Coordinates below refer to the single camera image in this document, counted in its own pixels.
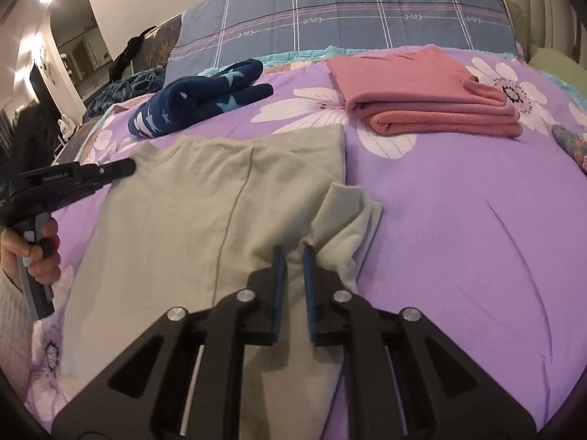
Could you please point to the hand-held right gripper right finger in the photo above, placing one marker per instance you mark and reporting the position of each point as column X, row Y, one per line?
column 309, row 284

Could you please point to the green pillow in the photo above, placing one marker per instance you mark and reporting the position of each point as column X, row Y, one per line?
column 559, row 64

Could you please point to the person's left hand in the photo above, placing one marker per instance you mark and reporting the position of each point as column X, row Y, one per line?
column 46, row 261

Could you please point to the purple floral bed sheet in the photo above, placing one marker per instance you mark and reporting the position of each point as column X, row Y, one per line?
column 458, row 238

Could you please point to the pink folded shirt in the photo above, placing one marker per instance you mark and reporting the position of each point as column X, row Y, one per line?
column 403, row 78

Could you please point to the arched doorway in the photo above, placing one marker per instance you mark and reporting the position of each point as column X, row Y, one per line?
column 78, row 46

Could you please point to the brown patterned headboard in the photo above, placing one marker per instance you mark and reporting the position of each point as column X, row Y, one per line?
column 166, row 41

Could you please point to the coral knitted folded garment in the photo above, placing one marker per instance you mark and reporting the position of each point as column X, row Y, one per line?
column 435, row 123

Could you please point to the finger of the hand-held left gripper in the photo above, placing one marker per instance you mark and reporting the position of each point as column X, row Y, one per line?
column 119, row 167

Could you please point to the dark teal knit blanket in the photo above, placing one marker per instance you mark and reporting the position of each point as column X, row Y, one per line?
column 124, row 89

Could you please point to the teal fringed blanket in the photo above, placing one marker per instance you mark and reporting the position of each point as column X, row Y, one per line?
column 293, row 56

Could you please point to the blue plaid pillow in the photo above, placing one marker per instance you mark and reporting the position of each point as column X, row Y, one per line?
column 344, row 0

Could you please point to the multicoloured patterned cloth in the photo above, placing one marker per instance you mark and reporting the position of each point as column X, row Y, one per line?
column 573, row 146

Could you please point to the person's left forearm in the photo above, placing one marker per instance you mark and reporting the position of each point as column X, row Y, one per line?
column 11, row 321

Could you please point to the black hanging garment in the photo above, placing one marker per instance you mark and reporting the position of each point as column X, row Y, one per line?
column 128, row 55

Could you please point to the beige curtain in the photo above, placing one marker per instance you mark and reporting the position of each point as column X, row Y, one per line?
column 550, row 9

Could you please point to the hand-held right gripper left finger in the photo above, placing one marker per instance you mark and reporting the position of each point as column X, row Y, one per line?
column 277, row 284

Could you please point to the beige shirt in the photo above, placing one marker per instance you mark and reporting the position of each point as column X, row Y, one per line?
column 183, row 220

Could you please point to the navy star-print garment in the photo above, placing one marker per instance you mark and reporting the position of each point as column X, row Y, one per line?
column 183, row 101

